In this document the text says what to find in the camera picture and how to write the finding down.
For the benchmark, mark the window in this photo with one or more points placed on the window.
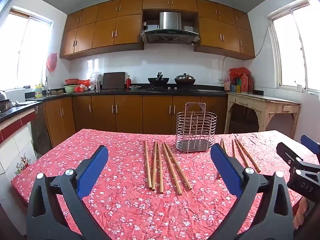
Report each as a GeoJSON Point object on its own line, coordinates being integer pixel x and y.
{"type": "Point", "coordinates": [295, 47]}
{"type": "Point", "coordinates": [27, 52]}

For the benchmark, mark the dark cutting board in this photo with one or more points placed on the dark cutting board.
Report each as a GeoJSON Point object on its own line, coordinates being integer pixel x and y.
{"type": "Point", "coordinates": [113, 80]}

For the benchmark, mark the colourful boxes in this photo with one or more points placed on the colourful boxes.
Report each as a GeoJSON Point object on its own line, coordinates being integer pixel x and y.
{"type": "Point", "coordinates": [236, 87]}

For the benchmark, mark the black wok with lid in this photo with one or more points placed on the black wok with lid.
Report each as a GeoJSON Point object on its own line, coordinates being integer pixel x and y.
{"type": "Point", "coordinates": [185, 80]}

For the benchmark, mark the dark brown bottle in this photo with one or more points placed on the dark brown bottle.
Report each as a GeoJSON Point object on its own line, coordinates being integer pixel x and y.
{"type": "Point", "coordinates": [250, 85]}

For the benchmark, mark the gas stove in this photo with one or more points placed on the gas stove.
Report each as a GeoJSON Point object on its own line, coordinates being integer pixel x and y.
{"type": "Point", "coordinates": [172, 89]}

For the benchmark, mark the sink faucet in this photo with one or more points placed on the sink faucet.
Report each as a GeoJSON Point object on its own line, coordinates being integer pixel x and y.
{"type": "Point", "coordinates": [46, 86]}

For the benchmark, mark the red floral tablecloth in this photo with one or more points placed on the red floral tablecloth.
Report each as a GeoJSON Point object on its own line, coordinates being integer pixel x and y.
{"type": "Point", "coordinates": [125, 205]}

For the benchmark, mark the steel range hood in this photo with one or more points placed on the steel range hood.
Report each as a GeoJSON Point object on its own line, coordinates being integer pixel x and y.
{"type": "Point", "coordinates": [170, 33]}

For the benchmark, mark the red white tiled counter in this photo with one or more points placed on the red white tiled counter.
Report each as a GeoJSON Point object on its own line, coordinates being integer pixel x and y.
{"type": "Point", "coordinates": [15, 127]}

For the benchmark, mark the white plastic bag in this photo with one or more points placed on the white plastic bag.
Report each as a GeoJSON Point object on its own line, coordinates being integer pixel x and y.
{"type": "Point", "coordinates": [93, 78]}

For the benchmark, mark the large red bottle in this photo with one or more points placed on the large red bottle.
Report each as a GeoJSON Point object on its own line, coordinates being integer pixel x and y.
{"type": "Point", "coordinates": [244, 85]}

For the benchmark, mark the plate of food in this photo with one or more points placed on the plate of food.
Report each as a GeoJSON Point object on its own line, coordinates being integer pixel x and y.
{"type": "Point", "coordinates": [135, 87]}

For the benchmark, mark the black pot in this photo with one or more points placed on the black pot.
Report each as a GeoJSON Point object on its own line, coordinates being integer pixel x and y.
{"type": "Point", "coordinates": [5, 105]}

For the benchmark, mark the small red bottle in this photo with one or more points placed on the small red bottle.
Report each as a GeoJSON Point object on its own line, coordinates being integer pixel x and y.
{"type": "Point", "coordinates": [128, 82]}

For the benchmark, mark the red plastic bag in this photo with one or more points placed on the red plastic bag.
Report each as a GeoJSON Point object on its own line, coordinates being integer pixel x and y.
{"type": "Point", "coordinates": [83, 83]}

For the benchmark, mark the red hanging bag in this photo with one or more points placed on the red hanging bag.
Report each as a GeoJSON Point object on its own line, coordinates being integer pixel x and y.
{"type": "Point", "coordinates": [52, 62]}

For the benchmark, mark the green basin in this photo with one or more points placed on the green basin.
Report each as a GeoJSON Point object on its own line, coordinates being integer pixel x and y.
{"type": "Point", "coordinates": [70, 88]}

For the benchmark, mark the wooden base cabinet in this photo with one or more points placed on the wooden base cabinet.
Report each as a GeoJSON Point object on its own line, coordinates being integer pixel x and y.
{"type": "Point", "coordinates": [130, 115]}

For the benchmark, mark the small jar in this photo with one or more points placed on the small jar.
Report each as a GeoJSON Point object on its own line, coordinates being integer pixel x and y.
{"type": "Point", "coordinates": [227, 85]}

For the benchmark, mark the wooden wall cabinet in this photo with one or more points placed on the wooden wall cabinet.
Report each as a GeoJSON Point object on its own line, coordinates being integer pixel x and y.
{"type": "Point", "coordinates": [105, 30]}
{"type": "Point", "coordinates": [170, 3]}
{"type": "Point", "coordinates": [222, 30]}

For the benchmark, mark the black kitchen countertop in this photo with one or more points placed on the black kitchen countertop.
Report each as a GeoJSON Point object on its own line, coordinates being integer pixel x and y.
{"type": "Point", "coordinates": [120, 91]}

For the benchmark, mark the steel cup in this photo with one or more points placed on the steel cup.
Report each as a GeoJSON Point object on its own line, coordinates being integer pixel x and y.
{"type": "Point", "coordinates": [98, 85]}

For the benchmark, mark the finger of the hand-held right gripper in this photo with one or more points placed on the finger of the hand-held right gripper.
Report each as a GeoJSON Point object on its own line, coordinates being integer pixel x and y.
{"type": "Point", "coordinates": [287, 151]}
{"type": "Point", "coordinates": [310, 142]}

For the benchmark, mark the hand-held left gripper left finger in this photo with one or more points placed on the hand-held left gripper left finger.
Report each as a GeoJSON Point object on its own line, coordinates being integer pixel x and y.
{"type": "Point", "coordinates": [92, 170]}

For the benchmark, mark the red basin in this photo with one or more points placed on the red basin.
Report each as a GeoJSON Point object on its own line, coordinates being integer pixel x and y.
{"type": "Point", "coordinates": [72, 81]}

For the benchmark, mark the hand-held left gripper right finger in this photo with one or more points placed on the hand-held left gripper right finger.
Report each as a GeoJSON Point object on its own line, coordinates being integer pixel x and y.
{"type": "Point", "coordinates": [226, 167]}

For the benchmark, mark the cream side table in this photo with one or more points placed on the cream side table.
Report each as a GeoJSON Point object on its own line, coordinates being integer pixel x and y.
{"type": "Point", "coordinates": [262, 102]}

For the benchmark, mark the yellow dish soap bottle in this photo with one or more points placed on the yellow dish soap bottle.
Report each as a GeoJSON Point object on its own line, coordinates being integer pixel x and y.
{"type": "Point", "coordinates": [38, 91]}

